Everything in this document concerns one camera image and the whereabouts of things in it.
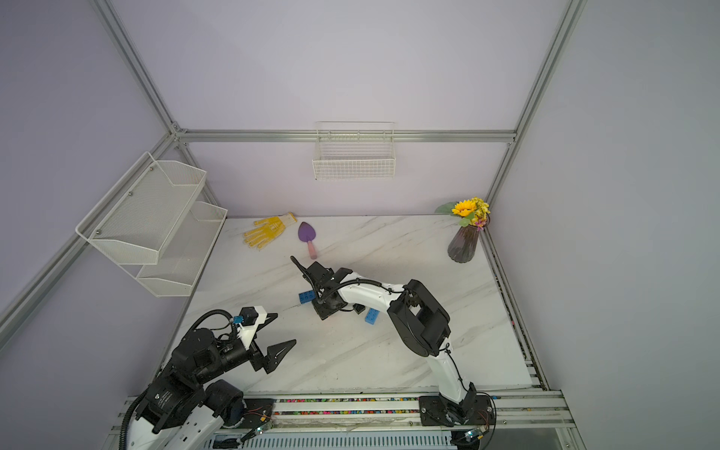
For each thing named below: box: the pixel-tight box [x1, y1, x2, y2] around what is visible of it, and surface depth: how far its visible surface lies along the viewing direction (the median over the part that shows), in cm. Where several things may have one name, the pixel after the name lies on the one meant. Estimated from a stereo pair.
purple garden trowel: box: [298, 221, 317, 260], surface depth 117 cm
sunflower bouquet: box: [435, 196, 492, 231], surface depth 92 cm
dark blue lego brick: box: [298, 289, 316, 304], surface depth 97 cm
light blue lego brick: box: [364, 307, 380, 326], surface depth 92 cm
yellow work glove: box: [243, 211, 299, 251], surface depth 117 cm
